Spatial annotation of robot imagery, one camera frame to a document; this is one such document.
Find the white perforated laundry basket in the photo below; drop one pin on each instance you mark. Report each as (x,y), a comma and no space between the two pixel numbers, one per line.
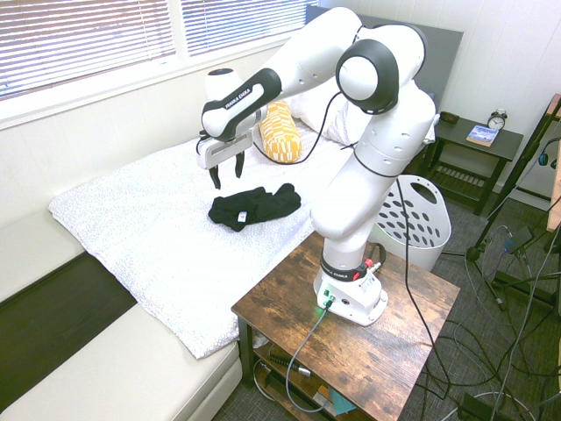
(421,245)

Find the black power adapter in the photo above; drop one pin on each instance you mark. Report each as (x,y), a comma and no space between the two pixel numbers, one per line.
(519,239)

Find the white dotted bedspread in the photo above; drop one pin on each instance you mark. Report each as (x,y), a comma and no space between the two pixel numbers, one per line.
(153,245)

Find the narrow white window blinds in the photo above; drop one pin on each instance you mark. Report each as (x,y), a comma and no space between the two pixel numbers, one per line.
(241,24)

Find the rustic wooden side table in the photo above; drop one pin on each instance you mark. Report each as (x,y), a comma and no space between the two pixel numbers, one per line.
(372,359)

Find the yellow white patterned bolster pillow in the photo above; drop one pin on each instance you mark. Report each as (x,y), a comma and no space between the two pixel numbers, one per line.
(280,136)

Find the wide white window blinds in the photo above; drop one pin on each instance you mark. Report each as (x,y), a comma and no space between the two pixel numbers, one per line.
(87,39)

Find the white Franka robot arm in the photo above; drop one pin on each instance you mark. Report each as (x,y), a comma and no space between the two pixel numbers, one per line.
(385,144)

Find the small dark box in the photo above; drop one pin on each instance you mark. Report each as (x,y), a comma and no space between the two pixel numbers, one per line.
(449,117)

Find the white cushioned ottoman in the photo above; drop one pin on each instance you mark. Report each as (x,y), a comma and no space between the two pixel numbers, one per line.
(35,254)
(109,377)

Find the black camera stand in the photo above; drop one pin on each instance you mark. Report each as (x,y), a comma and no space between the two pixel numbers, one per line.
(508,197)

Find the blue book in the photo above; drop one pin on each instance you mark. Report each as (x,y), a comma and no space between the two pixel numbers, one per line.
(483,135)

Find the black alarm clock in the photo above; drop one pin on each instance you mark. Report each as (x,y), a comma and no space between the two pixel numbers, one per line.
(497,120)

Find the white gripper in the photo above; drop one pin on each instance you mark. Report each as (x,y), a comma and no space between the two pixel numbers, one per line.
(221,153)

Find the teal paper sheet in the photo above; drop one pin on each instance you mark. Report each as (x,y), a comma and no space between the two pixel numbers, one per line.
(341,402)

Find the black garment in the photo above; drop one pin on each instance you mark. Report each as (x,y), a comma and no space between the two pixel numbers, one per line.
(263,204)

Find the light wooden desk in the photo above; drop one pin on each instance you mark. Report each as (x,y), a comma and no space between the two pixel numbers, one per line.
(556,193)

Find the black blue headphones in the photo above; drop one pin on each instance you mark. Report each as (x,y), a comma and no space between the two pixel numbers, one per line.
(548,158)

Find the black nightstand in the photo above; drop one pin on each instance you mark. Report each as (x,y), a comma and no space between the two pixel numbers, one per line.
(504,144)

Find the black power strip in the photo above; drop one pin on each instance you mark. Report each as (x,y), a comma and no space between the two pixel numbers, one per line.
(475,408)

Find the plain white pillow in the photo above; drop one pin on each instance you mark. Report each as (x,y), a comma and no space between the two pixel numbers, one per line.
(307,109)

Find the white dotted pillow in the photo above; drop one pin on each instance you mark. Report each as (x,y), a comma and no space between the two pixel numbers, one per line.
(346,127)

